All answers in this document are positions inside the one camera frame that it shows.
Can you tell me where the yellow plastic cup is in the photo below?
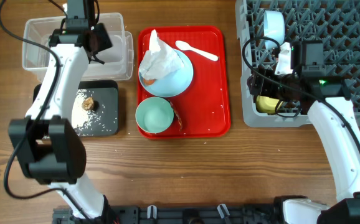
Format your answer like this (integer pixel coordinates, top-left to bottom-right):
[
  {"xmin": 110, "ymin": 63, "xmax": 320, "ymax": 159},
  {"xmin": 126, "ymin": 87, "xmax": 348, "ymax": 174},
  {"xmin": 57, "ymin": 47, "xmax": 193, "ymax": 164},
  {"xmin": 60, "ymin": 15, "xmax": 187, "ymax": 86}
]
[{"xmin": 255, "ymin": 96, "xmax": 283, "ymax": 114}]

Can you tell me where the light blue bowl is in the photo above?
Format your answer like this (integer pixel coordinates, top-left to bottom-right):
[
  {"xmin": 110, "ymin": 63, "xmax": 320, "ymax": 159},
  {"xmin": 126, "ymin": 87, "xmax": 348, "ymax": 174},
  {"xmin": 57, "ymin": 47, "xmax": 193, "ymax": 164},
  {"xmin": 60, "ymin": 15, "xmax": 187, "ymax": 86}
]
[{"xmin": 263, "ymin": 11, "xmax": 285, "ymax": 45}]

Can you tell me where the brown food scrap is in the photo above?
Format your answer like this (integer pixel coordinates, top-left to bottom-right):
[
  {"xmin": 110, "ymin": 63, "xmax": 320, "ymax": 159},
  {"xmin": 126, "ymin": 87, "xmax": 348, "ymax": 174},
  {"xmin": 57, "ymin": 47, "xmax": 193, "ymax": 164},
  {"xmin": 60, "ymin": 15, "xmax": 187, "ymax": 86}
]
[{"xmin": 82, "ymin": 97, "xmax": 95, "ymax": 111}]

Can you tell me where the white napkin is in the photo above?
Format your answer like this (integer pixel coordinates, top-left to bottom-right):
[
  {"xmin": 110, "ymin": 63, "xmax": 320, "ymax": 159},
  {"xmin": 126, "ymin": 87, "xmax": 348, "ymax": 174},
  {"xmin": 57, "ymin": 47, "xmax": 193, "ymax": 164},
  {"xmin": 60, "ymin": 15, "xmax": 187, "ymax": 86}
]
[{"xmin": 139, "ymin": 29, "xmax": 184, "ymax": 81}]

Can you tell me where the orange food piece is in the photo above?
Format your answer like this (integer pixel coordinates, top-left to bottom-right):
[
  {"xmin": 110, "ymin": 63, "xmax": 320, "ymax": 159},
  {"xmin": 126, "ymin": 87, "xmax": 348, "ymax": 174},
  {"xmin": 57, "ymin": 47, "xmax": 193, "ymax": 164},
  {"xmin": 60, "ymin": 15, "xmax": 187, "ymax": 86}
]
[{"xmin": 143, "ymin": 79, "xmax": 156, "ymax": 86}]

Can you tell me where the pile of rice grains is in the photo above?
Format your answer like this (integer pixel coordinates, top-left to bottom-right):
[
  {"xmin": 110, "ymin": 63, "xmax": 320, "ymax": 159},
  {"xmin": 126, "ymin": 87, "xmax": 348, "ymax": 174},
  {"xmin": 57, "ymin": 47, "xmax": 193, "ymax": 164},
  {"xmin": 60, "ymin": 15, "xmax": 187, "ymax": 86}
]
[{"xmin": 71, "ymin": 88, "xmax": 118, "ymax": 137}]

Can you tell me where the light blue plate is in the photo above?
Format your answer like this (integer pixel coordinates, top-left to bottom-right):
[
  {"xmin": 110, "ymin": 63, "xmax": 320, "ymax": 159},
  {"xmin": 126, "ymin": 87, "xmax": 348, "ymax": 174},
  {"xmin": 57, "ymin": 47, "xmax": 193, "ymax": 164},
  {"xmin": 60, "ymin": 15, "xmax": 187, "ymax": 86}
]
[{"xmin": 139, "ymin": 49, "xmax": 194, "ymax": 98}]

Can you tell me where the white spoon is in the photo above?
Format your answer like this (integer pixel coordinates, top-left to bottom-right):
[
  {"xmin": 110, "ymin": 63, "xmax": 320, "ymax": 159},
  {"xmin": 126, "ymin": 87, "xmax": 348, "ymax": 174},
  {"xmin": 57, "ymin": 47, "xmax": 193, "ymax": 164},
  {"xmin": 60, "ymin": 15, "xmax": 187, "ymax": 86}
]
[{"xmin": 175, "ymin": 40, "xmax": 219, "ymax": 62}]

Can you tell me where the red candy wrapper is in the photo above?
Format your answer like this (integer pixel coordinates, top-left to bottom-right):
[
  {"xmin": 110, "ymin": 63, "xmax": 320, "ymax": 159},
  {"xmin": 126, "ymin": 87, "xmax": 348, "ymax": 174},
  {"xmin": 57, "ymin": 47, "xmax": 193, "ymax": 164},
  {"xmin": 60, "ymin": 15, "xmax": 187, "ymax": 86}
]
[{"xmin": 169, "ymin": 101, "xmax": 183, "ymax": 131}]

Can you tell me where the mint green bowl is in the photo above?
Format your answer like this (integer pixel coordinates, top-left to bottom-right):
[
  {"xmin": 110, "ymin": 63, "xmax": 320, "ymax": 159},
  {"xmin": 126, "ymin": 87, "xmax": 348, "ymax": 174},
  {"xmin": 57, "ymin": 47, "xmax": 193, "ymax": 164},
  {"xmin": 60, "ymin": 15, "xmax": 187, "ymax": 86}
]
[{"xmin": 135, "ymin": 96, "xmax": 174, "ymax": 134}]

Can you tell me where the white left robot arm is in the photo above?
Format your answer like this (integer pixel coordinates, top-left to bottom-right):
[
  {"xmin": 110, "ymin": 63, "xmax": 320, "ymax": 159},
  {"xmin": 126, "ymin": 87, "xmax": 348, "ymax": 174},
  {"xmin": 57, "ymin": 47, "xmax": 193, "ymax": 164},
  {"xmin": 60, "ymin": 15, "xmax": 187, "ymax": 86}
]
[{"xmin": 4, "ymin": 1, "xmax": 117, "ymax": 223}]

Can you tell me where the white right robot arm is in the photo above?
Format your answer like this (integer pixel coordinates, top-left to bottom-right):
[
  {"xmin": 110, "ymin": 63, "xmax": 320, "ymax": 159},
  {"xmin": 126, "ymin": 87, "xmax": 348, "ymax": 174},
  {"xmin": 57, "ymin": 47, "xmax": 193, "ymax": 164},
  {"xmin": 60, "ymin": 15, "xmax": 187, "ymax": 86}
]
[{"xmin": 247, "ymin": 40, "xmax": 360, "ymax": 223}]

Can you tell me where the black waste tray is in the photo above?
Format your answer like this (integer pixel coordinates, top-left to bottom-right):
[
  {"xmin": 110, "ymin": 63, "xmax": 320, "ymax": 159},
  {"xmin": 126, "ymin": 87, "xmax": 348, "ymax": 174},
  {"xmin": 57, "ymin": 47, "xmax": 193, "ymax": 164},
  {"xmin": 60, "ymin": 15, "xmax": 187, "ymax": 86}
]
[{"xmin": 32, "ymin": 80, "xmax": 120, "ymax": 138}]

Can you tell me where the grey dishwasher rack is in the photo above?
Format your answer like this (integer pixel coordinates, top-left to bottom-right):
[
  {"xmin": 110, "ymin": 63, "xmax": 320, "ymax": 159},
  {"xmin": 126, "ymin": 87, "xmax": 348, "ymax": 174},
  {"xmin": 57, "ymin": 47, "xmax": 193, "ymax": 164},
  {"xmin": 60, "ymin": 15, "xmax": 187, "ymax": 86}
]
[{"xmin": 235, "ymin": 0, "xmax": 360, "ymax": 126}]

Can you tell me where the clear plastic bin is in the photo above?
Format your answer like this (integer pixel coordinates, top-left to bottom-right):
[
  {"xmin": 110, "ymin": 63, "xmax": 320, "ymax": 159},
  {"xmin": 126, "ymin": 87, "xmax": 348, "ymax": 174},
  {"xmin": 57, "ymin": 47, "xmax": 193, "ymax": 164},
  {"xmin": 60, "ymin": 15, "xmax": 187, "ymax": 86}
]
[{"xmin": 22, "ymin": 12, "xmax": 134, "ymax": 82}]

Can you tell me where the red serving tray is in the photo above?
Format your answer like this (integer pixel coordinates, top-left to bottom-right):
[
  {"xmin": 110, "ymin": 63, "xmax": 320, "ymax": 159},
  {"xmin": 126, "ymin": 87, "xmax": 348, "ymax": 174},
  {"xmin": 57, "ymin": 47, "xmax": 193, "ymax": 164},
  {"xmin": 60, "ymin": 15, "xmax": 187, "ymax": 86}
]
[{"xmin": 138, "ymin": 26, "xmax": 231, "ymax": 139}]

